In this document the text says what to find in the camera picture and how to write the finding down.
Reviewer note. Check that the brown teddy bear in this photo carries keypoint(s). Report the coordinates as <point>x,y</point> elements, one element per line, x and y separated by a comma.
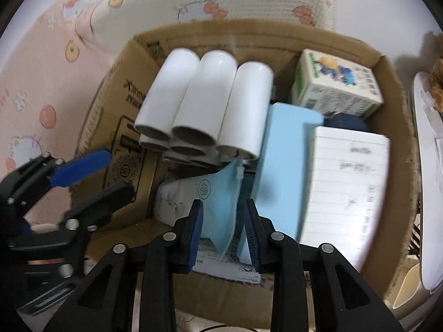
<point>437,83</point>

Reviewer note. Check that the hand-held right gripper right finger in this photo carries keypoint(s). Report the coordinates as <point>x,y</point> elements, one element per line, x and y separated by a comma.
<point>252,238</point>

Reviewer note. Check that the cream plastic container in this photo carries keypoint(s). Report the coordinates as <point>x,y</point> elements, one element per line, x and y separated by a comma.
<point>406,283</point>

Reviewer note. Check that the white lined notebook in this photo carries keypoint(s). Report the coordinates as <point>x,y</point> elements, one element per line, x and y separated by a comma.
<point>346,197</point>

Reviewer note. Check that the dark blue denim item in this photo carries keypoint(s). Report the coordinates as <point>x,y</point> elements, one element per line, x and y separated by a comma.
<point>346,122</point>

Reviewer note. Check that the white tray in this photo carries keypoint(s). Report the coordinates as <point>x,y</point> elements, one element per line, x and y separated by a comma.
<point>427,179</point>

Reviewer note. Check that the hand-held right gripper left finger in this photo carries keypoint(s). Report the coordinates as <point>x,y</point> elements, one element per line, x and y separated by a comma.
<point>194,238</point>

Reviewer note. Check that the pink printed bed sheet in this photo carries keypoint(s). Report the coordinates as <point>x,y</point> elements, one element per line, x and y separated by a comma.
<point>41,76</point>

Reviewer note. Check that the light blue face mask packet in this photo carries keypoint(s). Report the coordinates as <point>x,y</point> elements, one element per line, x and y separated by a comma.
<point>221,193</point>

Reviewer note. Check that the light blue rectangular pack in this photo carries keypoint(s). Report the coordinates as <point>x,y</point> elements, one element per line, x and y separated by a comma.
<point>287,152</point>

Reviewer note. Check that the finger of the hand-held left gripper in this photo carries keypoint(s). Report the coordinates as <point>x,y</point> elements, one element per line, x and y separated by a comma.
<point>103,200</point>
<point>79,169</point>

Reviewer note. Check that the green white carton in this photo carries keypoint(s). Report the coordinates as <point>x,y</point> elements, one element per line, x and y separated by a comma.
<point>332,93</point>

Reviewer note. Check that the brown cardboard box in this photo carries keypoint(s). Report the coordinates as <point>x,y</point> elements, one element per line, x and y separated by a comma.
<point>394,128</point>

